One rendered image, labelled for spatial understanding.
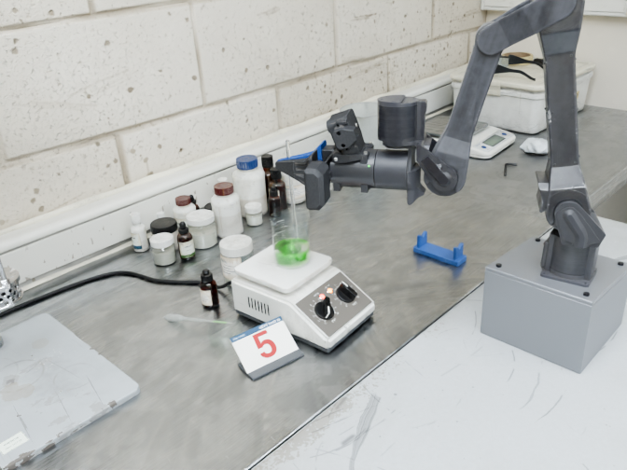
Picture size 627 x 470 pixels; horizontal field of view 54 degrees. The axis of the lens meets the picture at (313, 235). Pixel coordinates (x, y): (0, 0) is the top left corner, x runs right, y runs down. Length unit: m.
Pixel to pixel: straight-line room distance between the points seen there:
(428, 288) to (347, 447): 0.39
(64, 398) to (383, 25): 1.33
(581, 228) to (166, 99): 0.87
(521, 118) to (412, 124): 1.06
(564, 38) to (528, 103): 1.05
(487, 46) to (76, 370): 0.73
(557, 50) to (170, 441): 0.69
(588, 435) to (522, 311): 0.19
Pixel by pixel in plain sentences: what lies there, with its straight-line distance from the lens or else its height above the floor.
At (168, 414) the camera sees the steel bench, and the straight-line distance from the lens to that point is 0.89.
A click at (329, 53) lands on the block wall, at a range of 1.70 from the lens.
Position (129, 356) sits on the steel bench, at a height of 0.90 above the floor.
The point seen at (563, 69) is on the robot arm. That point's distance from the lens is 0.85.
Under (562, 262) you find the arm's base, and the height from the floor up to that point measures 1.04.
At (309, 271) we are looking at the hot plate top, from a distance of 0.98.
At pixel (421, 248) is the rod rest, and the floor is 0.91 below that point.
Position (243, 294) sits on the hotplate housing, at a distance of 1.01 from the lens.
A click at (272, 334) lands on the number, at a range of 0.95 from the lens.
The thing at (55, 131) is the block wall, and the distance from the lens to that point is 1.27.
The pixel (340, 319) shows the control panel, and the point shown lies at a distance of 0.96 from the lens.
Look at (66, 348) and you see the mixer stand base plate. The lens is 1.06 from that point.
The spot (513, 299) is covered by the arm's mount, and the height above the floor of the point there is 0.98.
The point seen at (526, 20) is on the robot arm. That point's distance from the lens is 0.82.
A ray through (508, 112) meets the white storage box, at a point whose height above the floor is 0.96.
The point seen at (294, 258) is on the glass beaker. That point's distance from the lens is 0.98.
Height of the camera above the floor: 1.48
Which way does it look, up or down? 27 degrees down
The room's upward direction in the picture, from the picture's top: 4 degrees counter-clockwise
